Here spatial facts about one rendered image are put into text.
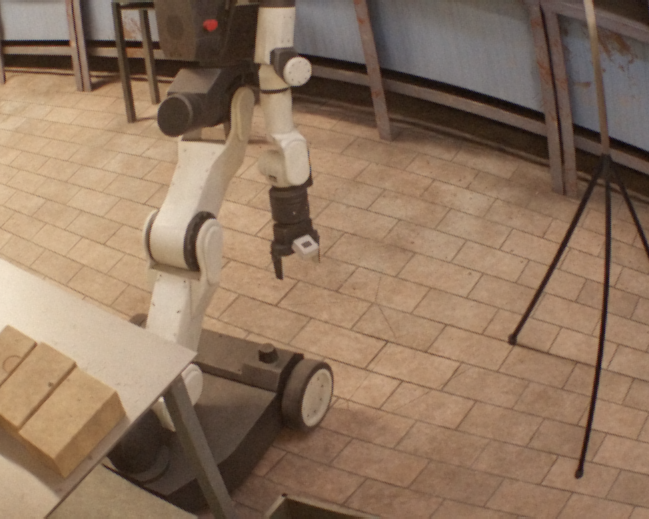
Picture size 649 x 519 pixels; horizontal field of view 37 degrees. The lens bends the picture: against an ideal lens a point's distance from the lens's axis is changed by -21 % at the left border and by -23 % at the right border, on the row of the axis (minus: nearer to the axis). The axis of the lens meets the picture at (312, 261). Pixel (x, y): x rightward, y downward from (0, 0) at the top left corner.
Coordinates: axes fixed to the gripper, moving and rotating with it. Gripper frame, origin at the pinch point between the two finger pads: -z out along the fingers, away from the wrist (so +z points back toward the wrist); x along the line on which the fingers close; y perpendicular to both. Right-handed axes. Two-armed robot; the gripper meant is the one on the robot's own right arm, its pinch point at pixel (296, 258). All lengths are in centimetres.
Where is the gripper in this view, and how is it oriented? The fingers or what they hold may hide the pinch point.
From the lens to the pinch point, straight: 282.8
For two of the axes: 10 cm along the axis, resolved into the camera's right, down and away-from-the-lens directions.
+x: 7.7, -3.5, 5.3
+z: -1.2, -9.0, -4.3
